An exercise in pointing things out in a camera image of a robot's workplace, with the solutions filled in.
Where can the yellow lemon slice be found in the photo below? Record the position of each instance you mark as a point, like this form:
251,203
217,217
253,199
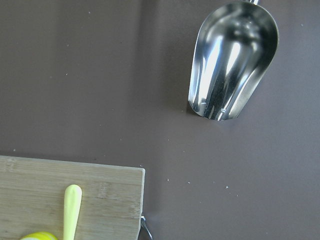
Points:
40,235

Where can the bamboo cutting board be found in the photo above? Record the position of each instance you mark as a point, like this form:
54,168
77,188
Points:
32,194

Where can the yellow plastic spoon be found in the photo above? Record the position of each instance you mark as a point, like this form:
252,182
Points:
71,209

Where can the metal scoop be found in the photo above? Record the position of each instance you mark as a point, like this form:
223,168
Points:
234,48

